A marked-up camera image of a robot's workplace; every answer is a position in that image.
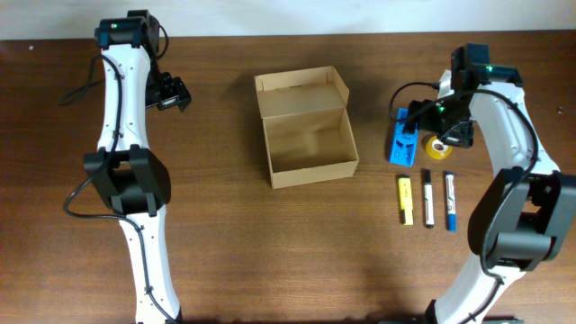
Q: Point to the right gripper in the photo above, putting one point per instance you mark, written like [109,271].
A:
[460,137]

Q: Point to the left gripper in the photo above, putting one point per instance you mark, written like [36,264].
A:
[177,92]

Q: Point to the yellow adhesive tape roll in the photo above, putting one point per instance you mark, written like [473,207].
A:
[436,149]

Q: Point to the yellow highlighter pen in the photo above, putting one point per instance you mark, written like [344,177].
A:
[406,203]

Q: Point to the white marker black cap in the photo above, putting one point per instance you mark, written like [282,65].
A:
[428,199]

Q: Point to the brown cardboard box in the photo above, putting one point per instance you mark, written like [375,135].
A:
[308,134]

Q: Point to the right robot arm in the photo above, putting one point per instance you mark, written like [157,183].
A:
[524,216]

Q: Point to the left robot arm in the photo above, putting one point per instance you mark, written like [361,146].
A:
[129,178]

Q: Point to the white marker blue cap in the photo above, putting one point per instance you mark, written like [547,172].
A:
[451,222]

